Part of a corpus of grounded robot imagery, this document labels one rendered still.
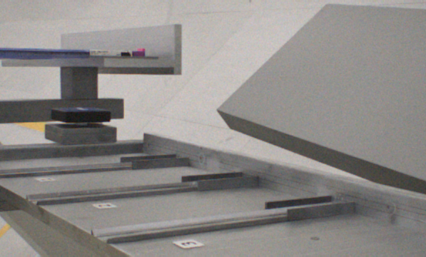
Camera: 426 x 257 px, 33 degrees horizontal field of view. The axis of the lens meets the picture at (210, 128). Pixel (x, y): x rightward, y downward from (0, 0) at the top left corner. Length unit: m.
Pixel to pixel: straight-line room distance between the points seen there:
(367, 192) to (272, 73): 0.52
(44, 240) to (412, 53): 0.54
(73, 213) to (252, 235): 0.12
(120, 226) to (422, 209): 0.19
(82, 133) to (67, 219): 0.28
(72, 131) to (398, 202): 0.36
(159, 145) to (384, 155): 0.23
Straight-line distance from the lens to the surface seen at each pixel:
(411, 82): 0.84
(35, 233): 1.01
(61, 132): 0.73
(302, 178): 0.56
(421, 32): 0.91
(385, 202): 0.50
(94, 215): 0.48
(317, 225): 0.47
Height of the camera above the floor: 1.05
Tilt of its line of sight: 27 degrees down
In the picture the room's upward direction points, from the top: 37 degrees counter-clockwise
